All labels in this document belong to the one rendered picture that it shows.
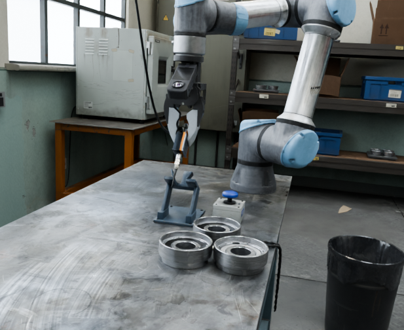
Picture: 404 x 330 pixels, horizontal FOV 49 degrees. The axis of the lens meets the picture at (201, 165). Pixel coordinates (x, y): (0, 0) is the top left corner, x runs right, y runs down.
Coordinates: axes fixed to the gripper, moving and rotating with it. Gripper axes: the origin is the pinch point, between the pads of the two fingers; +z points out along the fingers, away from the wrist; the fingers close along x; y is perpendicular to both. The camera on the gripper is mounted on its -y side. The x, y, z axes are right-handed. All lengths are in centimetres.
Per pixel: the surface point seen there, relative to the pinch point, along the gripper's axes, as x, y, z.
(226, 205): -11.4, 2.6, 15.4
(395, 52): -97, 324, -43
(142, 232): 5.0, -11.5, 19.9
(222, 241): -14.8, -18.3, 16.7
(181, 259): -8.9, -27.5, 17.6
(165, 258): -5.7, -26.9, 18.2
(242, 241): -18.5, -16.2, 16.8
